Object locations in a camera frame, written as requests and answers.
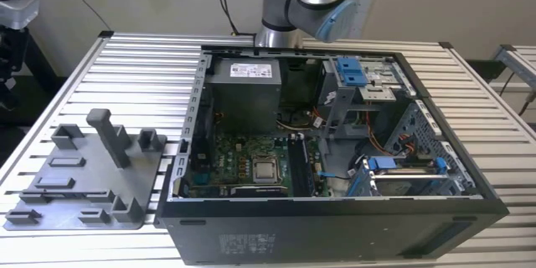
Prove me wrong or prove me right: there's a black box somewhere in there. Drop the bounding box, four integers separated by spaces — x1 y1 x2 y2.
465 59 505 80

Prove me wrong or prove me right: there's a grey power supply unit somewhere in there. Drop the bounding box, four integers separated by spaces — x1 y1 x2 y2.
204 58 282 136

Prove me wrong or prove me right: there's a green motherboard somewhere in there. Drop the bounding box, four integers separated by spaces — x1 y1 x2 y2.
184 134 336 199

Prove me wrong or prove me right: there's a grey metal drive cage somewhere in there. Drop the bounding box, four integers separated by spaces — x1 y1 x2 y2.
317 56 416 139

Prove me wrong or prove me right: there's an orange wire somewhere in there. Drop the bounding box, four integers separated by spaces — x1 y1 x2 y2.
364 109 402 157

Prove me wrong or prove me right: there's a black hanging cable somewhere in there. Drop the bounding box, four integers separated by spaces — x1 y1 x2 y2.
500 73 514 96
518 90 536 117

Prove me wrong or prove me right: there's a silver CPU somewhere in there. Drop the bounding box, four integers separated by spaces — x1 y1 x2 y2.
253 161 278 184

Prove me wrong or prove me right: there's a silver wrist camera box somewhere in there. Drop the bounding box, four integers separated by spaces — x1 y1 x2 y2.
0 0 41 30

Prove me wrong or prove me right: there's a black graphics card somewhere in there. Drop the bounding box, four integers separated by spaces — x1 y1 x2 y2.
226 185 290 199

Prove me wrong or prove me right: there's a black case fan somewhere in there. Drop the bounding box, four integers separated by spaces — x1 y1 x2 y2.
196 95 217 143

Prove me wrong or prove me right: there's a black PC case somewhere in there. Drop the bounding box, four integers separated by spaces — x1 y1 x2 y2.
152 44 510 265

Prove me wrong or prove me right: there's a blue disk carrier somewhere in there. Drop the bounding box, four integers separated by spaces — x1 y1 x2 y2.
349 156 457 198

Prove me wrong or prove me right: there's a blue drive bay latch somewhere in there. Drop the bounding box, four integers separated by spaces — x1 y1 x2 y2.
334 56 365 87

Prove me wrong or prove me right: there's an aluminium frame side table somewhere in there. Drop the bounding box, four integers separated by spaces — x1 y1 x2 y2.
488 43 536 93

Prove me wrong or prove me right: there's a metal socket cover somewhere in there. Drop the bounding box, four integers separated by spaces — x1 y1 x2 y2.
249 154 282 186

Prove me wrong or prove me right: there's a power supply wire bundle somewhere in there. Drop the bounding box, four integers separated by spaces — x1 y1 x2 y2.
274 106 336 131

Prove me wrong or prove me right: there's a grey parts rack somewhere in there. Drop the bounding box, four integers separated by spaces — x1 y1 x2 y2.
2 108 168 230

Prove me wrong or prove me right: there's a blue RAM stick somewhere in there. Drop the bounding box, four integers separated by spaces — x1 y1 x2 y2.
18 190 108 196
302 139 320 196

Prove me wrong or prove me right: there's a black RAM slot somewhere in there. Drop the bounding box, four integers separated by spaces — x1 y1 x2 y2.
292 138 308 196
286 138 300 196
297 138 313 196

